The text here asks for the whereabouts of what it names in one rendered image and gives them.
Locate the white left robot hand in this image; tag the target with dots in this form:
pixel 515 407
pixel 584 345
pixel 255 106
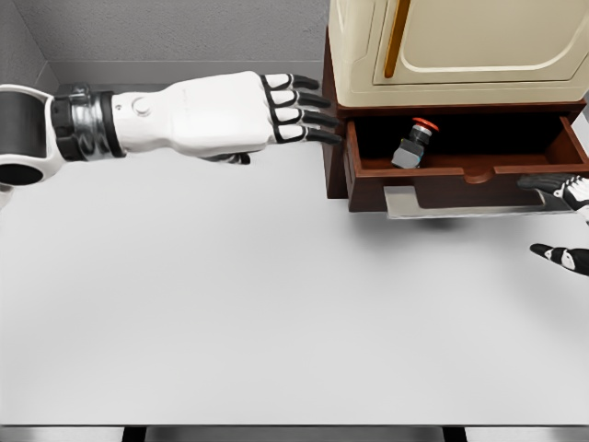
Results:
pixel 221 115

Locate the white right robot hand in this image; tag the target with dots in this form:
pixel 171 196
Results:
pixel 577 192

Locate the brown wooden drawer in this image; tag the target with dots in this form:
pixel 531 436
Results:
pixel 460 189

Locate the grey switch with red button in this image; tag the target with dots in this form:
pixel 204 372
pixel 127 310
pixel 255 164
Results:
pixel 411 146

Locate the brown wooden drawer cabinet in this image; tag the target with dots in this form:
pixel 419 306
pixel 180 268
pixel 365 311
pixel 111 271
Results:
pixel 331 92

